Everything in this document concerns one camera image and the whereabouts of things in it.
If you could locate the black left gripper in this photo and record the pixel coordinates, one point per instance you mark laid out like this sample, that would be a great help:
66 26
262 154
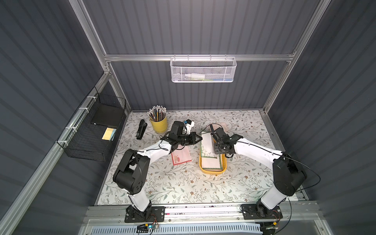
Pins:
191 138

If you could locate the black notebook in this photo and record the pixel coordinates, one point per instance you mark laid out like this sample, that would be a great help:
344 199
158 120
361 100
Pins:
108 116

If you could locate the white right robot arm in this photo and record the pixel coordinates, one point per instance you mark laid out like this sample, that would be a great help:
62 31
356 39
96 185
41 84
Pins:
288 174

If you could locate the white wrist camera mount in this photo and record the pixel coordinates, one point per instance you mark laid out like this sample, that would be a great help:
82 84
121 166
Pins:
189 123

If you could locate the yellow storage tray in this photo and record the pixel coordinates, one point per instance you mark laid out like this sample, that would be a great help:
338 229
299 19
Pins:
224 164

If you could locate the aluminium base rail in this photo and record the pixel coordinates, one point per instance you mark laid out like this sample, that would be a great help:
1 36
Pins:
201 213

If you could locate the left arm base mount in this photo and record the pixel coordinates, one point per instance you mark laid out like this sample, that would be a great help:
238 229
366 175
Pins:
151 214

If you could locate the green bordered stationery paper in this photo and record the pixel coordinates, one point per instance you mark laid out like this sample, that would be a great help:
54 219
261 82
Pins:
207 146

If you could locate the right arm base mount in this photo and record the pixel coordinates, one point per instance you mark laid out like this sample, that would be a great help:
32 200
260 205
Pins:
259 211

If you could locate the red bordered stationery paper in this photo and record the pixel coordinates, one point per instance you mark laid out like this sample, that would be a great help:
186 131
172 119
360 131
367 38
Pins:
181 156

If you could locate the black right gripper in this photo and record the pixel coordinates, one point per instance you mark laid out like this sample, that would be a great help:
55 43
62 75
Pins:
219 138

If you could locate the yellow pencil cup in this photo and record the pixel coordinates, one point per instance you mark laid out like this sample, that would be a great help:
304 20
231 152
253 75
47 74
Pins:
160 127

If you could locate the white mesh wall basket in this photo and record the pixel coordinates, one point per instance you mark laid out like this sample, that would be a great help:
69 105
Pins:
217 70

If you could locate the yellow sticky notes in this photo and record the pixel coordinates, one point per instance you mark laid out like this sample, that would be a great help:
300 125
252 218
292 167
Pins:
109 134

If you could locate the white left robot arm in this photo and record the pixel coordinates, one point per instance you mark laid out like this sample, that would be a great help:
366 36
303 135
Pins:
132 170

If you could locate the white glue bottle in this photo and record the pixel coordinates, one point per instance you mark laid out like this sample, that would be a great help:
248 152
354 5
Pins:
195 76

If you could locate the black wire wall basket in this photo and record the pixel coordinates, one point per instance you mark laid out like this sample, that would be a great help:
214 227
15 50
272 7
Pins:
83 139

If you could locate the bundle of pencils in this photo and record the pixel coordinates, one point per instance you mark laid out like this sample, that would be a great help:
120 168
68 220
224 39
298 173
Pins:
157 113

